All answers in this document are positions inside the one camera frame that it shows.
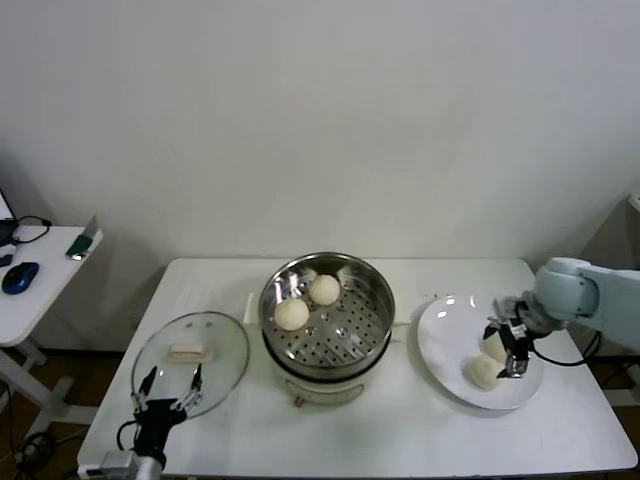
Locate white round plate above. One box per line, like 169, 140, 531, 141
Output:
417, 294, 545, 412

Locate white side table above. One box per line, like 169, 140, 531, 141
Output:
0, 224, 105, 426

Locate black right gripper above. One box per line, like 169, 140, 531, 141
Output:
481, 319, 532, 380

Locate laptop computer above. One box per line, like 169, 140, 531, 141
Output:
0, 185, 19, 246

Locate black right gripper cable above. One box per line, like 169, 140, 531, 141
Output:
529, 329, 602, 366

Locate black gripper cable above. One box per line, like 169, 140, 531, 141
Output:
117, 419, 141, 454
529, 329, 602, 366

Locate blue computer mouse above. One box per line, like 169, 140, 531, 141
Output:
2, 260, 40, 295

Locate thin black desk cable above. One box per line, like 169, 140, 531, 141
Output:
9, 214, 54, 246

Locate glass lid with cream handle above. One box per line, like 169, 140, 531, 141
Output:
131, 310, 251, 420

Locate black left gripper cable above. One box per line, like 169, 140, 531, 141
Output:
117, 419, 141, 454

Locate green handled tool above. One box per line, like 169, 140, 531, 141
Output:
66, 214, 100, 261

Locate black floor cable bundle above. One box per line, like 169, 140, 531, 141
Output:
14, 429, 61, 474

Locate cream electric cooker pot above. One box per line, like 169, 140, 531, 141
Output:
243, 292, 414, 409

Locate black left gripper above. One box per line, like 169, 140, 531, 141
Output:
130, 365, 204, 457

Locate white steamed baozi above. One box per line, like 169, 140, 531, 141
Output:
466, 355, 505, 392
482, 335, 509, 362
273, 298, 311, 332
308, 273, 344, 306

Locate perforated steel steamer basket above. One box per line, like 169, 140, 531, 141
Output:
258, 252, 397, 369

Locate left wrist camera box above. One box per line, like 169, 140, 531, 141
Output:
79, 449, 136, 479

